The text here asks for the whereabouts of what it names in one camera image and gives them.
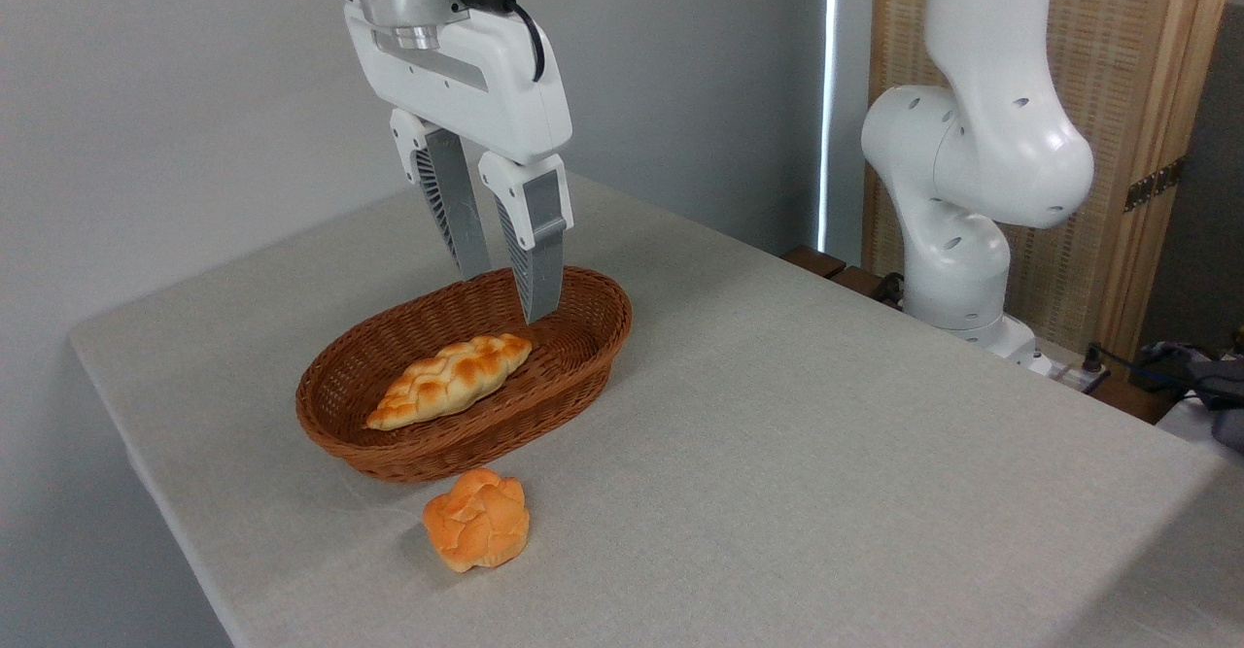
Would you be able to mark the beige tablecloth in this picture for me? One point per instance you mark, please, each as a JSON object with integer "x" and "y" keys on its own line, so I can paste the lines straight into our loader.
{"x": 777, "y": 483}

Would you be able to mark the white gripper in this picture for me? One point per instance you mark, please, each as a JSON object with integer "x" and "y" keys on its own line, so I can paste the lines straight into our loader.
{"x": 486, "y": 85}

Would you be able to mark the braided bread loaf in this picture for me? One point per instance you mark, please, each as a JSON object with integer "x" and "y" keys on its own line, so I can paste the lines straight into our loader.
{"x": 447, "y": 381}

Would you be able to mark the brown wicker basket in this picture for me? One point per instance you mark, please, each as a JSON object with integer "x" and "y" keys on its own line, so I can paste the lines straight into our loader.
{"x": 437, "y": 449}

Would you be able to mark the white power strip with plug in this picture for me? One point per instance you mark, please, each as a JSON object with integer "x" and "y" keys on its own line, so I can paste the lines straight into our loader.
{"x": 1081, "y": 376}

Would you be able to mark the dark grey cloth bundle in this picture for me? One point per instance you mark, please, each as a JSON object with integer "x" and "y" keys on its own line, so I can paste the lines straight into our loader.
{"x": 1215, "y": 386}

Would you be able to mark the round orange bread roll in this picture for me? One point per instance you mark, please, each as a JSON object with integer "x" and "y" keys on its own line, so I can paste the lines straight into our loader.
{"x": 478, "y": 522}

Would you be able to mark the metal screen hinge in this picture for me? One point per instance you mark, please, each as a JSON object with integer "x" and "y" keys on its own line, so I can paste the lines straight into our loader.
{"x": 1155, "y": 185}

